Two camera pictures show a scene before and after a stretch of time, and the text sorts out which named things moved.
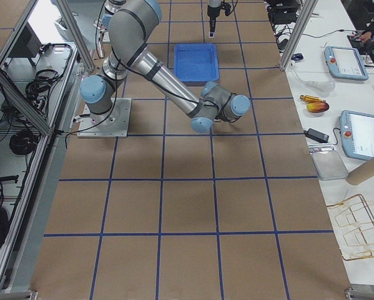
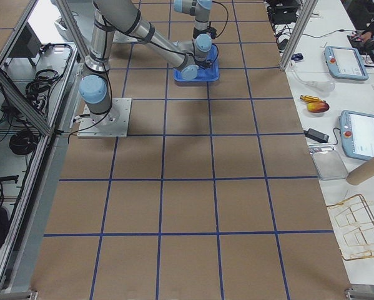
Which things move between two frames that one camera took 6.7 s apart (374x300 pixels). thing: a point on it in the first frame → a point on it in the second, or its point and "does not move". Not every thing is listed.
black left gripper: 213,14 → 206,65
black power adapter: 316,135 does not move
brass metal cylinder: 311,99 does not move
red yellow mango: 318,106 does not move
